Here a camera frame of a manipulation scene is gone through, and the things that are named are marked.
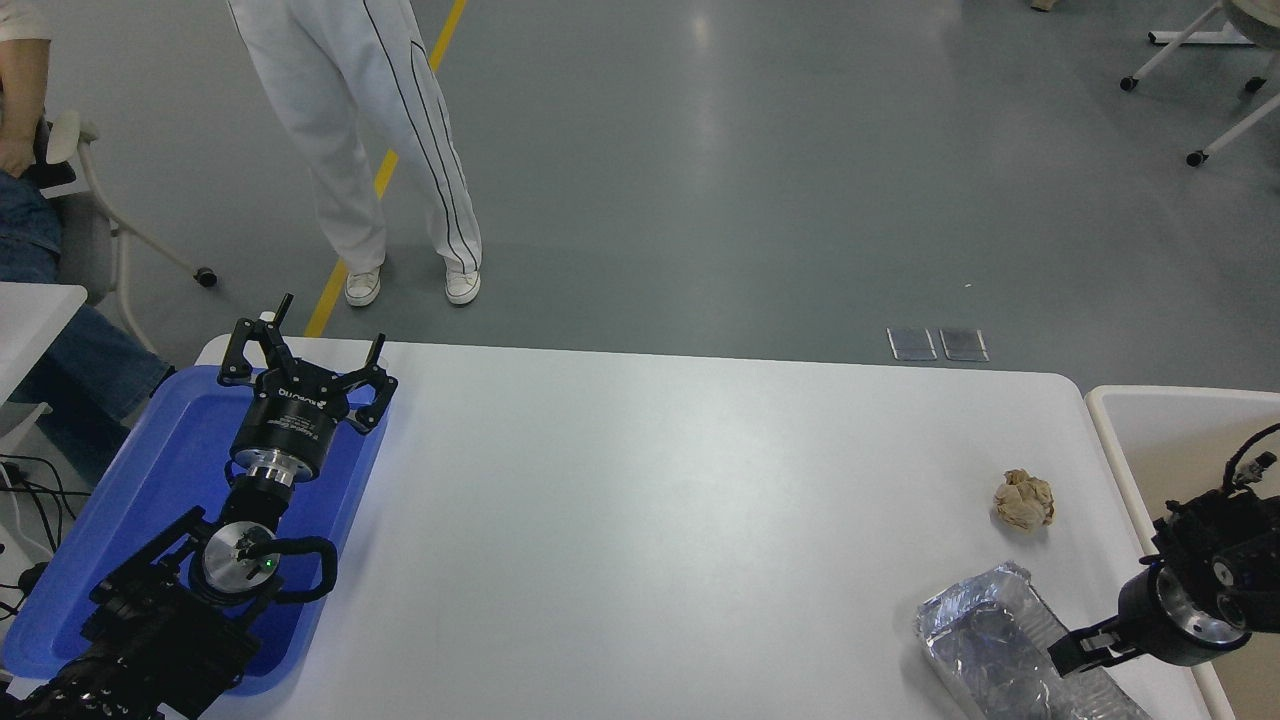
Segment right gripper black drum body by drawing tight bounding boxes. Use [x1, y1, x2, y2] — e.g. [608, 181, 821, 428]
[1118, 562, 1251, 669]

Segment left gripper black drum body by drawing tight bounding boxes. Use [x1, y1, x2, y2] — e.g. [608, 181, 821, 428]
[230, 366, 353, 475]

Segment silver foil plate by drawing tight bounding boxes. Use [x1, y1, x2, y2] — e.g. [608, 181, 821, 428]
[914, 561, 1156, 720]

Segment blue plastic tray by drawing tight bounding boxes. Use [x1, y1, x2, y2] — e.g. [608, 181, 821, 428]
[0, 363, 391, 698]

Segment crumpled tan paper ball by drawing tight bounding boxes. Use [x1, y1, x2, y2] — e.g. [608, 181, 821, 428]
[993, 469, 1057, 534]

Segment large pale bin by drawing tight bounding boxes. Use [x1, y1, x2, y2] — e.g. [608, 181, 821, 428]
[1085, 385, 1280, 720]

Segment white rolling chair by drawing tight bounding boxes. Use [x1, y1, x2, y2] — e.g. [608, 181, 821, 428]
[40, 110, 219, 356]
[1120, 0, 1280, 168]

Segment small white side table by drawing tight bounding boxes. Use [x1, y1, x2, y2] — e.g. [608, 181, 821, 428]
[0, 283, 89, 437]

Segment black floor cables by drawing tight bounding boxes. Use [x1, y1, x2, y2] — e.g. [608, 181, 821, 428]
[0, 455, 96, 621]

